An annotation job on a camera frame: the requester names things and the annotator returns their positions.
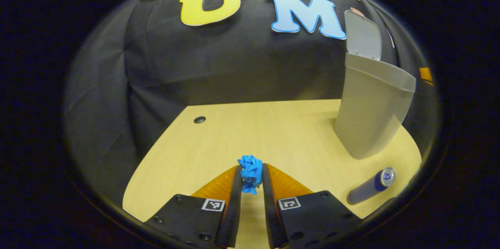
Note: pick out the black backdrop cloth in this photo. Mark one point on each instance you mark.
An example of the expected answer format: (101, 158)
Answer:
(234, 65)

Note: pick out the blue and silver pop can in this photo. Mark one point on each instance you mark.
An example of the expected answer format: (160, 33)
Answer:
(369, 188)

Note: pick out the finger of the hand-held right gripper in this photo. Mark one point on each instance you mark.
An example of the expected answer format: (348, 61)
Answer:
(426, 76)

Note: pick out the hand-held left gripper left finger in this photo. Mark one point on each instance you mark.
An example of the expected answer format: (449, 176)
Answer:
(234, 210)

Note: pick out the white desktop garbage bin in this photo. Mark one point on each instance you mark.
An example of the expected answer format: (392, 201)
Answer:
(367, 116)

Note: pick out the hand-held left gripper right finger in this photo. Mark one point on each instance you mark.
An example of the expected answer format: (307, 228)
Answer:
(269, 210)

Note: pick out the blue paper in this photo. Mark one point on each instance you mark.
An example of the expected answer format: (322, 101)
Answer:
(250, 171)

